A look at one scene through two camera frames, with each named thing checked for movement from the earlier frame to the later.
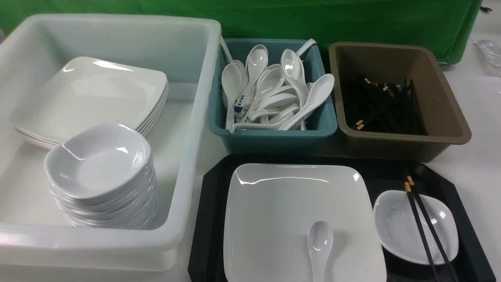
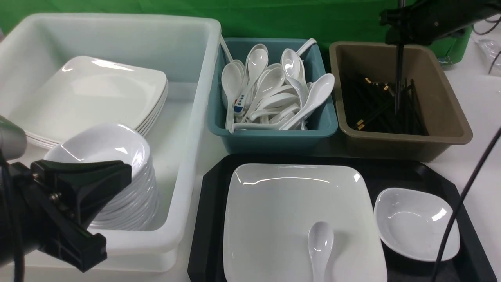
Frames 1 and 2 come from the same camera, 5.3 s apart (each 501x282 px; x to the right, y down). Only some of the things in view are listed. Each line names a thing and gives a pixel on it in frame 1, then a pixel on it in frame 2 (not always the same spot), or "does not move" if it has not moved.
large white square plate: [269, 209] does not move
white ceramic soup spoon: [320, 240] does not move
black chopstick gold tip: [408, 188] to [400, 55]
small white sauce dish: [398, 233] does not move
